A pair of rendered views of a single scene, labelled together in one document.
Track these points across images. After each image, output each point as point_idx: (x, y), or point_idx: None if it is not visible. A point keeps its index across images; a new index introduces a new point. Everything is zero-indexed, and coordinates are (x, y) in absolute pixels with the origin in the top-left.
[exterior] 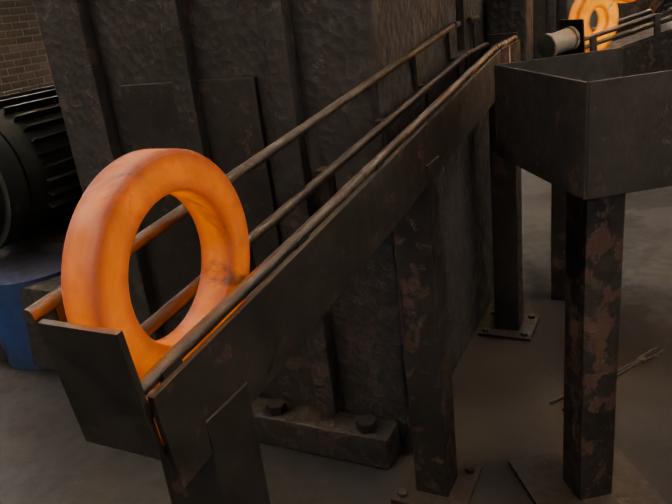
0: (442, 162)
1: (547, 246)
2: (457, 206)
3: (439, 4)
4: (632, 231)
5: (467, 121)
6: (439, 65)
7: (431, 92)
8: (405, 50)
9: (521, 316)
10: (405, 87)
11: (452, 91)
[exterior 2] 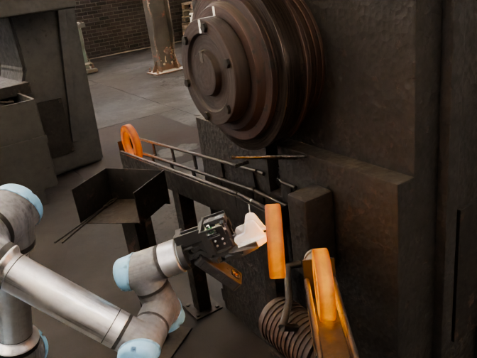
0: (180, 192)
1: None
2: None
3: (247, 153)
4: None
5: (197, 197)
6: (247, 182)
7: (220, 182)
8: (217, 157)
9: None
10: (218, 171)
11: (189, 177)
